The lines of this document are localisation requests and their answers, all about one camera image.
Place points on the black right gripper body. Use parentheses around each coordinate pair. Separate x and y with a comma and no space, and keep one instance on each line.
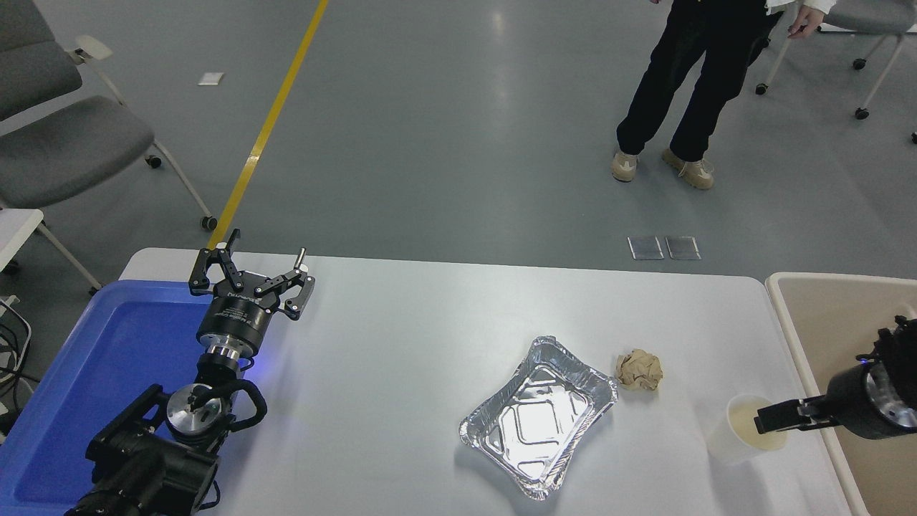
(849,401)

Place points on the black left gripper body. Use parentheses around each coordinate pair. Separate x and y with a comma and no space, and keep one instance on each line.
(235,319)

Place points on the white paper cup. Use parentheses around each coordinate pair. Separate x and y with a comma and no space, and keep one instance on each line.
(731,438)

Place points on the person's hand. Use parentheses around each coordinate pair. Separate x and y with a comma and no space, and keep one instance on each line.
(807,21)

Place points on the large pale bin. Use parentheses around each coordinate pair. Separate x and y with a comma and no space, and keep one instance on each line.
(824,322)

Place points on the blue plastic tray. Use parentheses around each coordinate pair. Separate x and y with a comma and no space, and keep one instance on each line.
(107,358)

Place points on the crumpled tan paper ball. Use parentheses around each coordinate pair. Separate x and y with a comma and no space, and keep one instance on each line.
(639,370)

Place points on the clear square floor plate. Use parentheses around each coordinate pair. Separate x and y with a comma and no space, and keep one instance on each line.
(683,247)
(645,247)

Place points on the grey chair with armrest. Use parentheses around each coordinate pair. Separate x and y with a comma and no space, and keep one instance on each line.
(64,143)

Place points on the small white side table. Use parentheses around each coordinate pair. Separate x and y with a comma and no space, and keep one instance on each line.
(16,229)

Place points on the silver foil tray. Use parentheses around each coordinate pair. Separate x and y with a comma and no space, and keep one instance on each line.
(537,419)

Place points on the person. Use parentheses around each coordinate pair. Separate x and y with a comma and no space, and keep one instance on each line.
(716,57)

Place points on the flat white panel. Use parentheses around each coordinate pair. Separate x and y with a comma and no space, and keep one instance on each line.
(874,29)

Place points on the grey chair with white legs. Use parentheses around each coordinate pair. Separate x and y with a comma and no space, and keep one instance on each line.
(881,11)

